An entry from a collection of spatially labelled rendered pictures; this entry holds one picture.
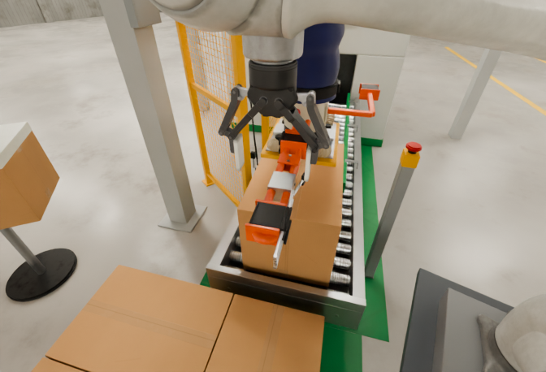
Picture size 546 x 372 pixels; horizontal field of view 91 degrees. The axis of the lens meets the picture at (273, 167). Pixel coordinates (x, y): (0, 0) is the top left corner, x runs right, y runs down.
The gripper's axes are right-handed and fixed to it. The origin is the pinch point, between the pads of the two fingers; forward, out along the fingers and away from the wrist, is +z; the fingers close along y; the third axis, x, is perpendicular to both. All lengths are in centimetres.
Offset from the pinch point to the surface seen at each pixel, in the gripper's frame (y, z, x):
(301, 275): -6, 79, -28
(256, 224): 2.5, 12.2, 4.5
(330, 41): -6, -14, -51
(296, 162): -1.4, 13.0, -21.2
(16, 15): 1290, 101, -898
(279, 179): 1.3, 12.8, -12.3
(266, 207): 1.6, 12.0, -0.8
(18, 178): 137, 51, -29
